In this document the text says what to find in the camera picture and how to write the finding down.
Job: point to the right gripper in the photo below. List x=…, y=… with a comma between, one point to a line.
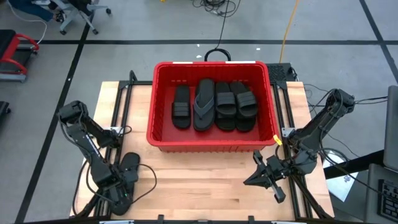
x=279, y=194

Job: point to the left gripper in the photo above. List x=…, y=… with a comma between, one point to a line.
x=119, y=189

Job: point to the black flip-flop pale sole edge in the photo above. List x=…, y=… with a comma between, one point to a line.
x=130, y=160

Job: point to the black slide sandal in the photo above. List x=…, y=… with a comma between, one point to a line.
x=225, y=124
x=245, y=126
x=181, y=107
x=225, y=99

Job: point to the grey mesh office chair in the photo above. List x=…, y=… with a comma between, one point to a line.
x=247, y=104

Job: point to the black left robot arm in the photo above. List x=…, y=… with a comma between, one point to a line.
x=93, y=161

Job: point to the red plastic bin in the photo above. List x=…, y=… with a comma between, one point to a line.
x=186, y=137

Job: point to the black edge clamp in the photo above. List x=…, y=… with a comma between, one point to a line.
x=160, y=218
x=251, y=219

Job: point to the yellow tag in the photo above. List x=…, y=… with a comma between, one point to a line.
x=277, y=140

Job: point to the white paper sheet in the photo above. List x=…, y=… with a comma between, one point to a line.
x=342, y=186

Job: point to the black desk bar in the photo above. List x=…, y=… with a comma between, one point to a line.
x=357, y=165

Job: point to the black perforated box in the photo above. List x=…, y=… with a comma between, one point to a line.
x=280, y=73

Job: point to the long white tape strip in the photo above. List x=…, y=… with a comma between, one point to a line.
x=240, y=62

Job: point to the grey laptop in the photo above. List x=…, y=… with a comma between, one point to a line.
x=392, y=130

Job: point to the short white tape strip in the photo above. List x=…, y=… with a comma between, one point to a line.
x=182, y=62

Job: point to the black equipment base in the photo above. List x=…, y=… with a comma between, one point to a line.
x=3, y=107

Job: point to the person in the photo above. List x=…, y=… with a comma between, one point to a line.
x=31, y=7

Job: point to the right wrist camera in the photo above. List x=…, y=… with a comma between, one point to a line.
x=274, y=162

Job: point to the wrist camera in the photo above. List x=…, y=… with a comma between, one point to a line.
x=132, y=176
x=274, y=162

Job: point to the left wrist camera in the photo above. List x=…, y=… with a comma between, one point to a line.
x=132, y=176

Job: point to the silver mounting bracket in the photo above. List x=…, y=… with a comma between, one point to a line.
x=112, y=128
x=285, y=132

